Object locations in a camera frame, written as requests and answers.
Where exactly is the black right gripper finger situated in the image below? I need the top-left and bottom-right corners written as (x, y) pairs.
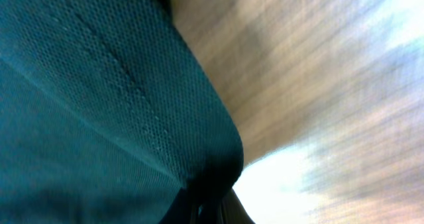
top-left (159, 190), bottom-right (255, 224)

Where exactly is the black polo shirt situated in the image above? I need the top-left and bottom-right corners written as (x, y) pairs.
top-left (1, 0), bottom-right (244, 223)

